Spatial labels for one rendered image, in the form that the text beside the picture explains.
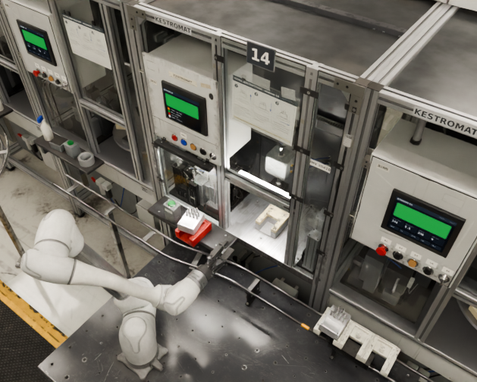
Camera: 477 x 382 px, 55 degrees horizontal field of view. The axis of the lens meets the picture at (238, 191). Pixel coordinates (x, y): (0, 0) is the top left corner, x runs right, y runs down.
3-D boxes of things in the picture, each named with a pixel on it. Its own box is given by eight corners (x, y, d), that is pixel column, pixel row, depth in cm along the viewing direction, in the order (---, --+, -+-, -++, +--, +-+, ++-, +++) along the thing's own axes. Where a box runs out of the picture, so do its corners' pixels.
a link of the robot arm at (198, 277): (199, 284, 195) (208, 274, 198) (183, 273, 199) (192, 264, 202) (201, 295, 201) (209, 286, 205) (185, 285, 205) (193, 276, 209)
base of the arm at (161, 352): (149, 386, 213) (147, 381, 209) (115, 358, 222) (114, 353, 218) (175, 355, 223) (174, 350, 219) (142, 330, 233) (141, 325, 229)
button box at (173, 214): (164, 218, 256) (162, 204, 247) (174, 210, 260) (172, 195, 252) (175, 224, 252) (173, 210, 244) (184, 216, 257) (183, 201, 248)
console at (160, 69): (151, 137, 234) (137, 54, 201) (187, 111, 250) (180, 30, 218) (215, 170, 216) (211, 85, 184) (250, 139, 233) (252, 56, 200)
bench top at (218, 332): (39, 370, 223) (36, 366, 220) (183, 233, 283) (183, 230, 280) (308, 620, 160) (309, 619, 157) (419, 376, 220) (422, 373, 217)
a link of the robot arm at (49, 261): (73, 273, 169) (78, 245, 179) (21, 263, 162) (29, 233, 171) (64, 292, 177) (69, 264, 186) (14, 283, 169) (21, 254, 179)
